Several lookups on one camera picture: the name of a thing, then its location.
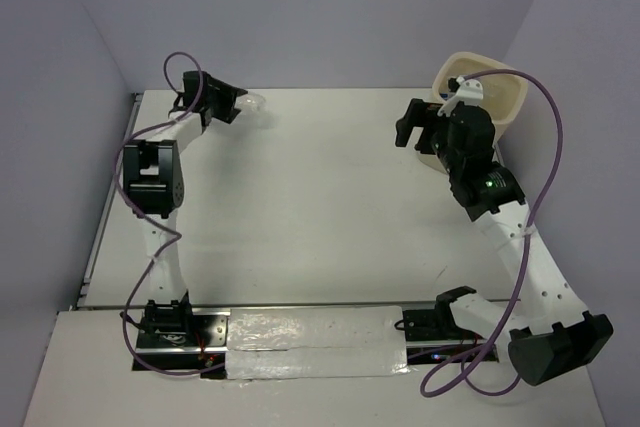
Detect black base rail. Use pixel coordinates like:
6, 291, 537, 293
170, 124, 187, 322
132, 302, 484, 380

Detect clear bottle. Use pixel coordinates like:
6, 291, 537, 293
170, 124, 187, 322
235, 92, 266, 118

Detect white foil cover sheet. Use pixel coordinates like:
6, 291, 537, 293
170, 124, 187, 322
225, 306, 409, 380

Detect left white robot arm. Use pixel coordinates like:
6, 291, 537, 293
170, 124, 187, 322
120, 71, 249, 346

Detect purple cable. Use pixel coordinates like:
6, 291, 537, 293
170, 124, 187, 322
407, 69, 565, 398
113, 51, 226, 379

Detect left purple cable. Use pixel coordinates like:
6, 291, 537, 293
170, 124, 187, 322
113, 51, 226, 379

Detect blue label Pocari bottle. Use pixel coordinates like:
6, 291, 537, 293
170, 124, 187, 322
437, 77, 460, 103

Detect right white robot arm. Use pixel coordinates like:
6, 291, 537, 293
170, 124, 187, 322
395, 99, 613, 386

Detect beige plastic bin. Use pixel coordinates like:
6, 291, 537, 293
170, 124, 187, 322
426, 52, 528, 161

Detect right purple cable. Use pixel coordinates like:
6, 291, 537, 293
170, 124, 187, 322
407, 69, 565, 398

